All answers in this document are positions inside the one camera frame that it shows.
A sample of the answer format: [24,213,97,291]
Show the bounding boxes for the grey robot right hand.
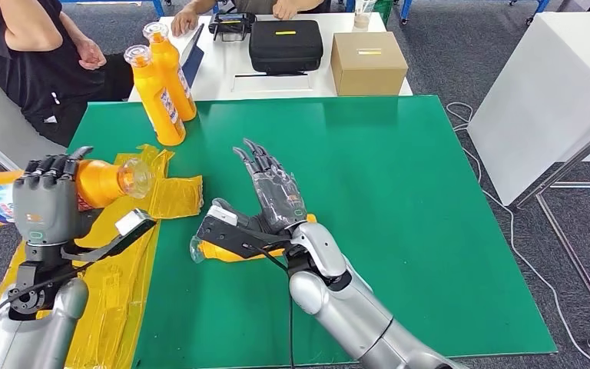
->
[212,138,310,236]

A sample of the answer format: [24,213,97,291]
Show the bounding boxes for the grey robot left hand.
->
[12,146,95,249]

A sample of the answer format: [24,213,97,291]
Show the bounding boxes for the person's left hand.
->
[73,38,108,71]

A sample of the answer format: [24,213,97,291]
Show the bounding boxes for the orange detergent bottle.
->
[142,22,197,123]
[0,158,154,228]
[123,45,187,148]
[189,214,318,264]

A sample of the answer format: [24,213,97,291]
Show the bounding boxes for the person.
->
[0,0,136,148]
[171,0,333,38]

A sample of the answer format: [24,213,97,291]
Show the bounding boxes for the yellow taped cardboard sheet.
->
[0,144,205,369]

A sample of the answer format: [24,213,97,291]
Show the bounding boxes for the tablet with dark blue cover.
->
[178,22,206,88]

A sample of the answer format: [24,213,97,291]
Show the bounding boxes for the white desk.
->
[128,12,414,103]

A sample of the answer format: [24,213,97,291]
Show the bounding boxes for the black carrying case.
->
[248,19,324,76]

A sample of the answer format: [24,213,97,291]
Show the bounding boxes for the black handheld controller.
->
[208,12,257,42]

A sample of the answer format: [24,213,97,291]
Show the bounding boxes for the brown cardboard box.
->
[330,31,409,97]

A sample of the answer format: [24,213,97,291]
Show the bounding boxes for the clear plastic cup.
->
[352,0,379,31]

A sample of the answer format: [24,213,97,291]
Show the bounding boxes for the large white table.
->
[466,12,590,208]

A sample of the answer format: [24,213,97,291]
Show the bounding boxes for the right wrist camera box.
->
[195,204,296,260]

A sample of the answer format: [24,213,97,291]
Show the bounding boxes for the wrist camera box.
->
[61,208,157,264]
[195,204,296,260]

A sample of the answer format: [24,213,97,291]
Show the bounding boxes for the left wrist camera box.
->
[61,208,157,264]

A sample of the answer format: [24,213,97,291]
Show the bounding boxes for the short blue metal frame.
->
[61,0,165,18]

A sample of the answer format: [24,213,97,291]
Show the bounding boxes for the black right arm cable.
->
[257,247,296,369]

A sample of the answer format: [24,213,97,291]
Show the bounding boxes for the white floor cable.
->
[445,101,590,369]

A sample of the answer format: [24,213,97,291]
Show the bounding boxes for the long blue metal frame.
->
[399,0,551,26]

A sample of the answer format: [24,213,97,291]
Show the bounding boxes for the metal table frame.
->
[513,114,590,350]

